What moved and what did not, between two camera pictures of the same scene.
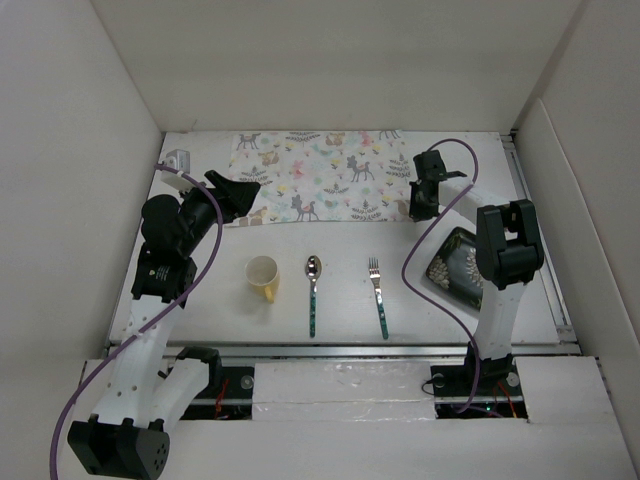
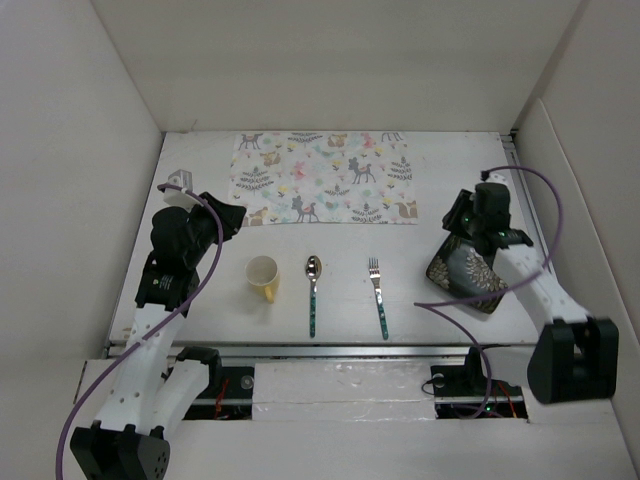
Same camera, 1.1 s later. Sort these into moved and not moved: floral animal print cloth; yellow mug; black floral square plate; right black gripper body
Moved: right black gripper body
Not moved: black floral square plate; floral animal print cloth; yellow mug
